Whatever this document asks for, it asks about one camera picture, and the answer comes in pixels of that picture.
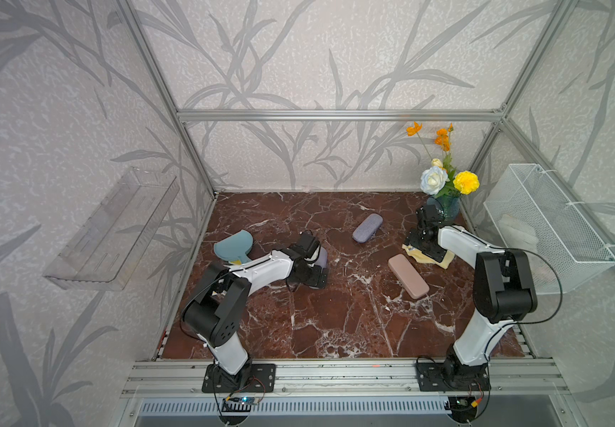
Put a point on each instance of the glass flower vase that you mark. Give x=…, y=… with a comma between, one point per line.
x=448, y=207

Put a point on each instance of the white wire mesh basket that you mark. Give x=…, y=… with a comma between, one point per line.
x=570, y=251

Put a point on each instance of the artificial flower bouquet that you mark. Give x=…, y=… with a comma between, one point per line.
x=443, y=178

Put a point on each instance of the pink eyeglass case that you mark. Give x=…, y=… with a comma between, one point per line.
x=407, y=275

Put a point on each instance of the white items in basket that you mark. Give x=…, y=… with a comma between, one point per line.
x=518, y=234

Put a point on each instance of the aluminium front rail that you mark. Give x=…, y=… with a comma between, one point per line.
x=341, y=377

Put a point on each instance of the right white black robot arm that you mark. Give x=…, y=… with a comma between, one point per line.
x=503, y=289

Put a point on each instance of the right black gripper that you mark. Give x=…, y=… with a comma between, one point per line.
x=413, y=237

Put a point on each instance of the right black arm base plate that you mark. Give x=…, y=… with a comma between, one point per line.
x=451, y=375

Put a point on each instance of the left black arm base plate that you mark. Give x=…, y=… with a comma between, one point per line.
x=251, y=378

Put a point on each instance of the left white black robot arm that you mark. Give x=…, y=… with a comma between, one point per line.
x=214, y=312

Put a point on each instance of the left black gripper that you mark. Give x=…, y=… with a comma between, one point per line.
x=315, y=283

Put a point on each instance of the clear acrylic wall shelf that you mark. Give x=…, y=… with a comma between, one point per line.
x=105, y=252

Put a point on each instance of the yellow microfiber cloth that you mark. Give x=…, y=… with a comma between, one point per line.
x=421, y=258

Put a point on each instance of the blue-grey fabric eyeglass case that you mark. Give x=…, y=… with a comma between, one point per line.
x=322, y=259

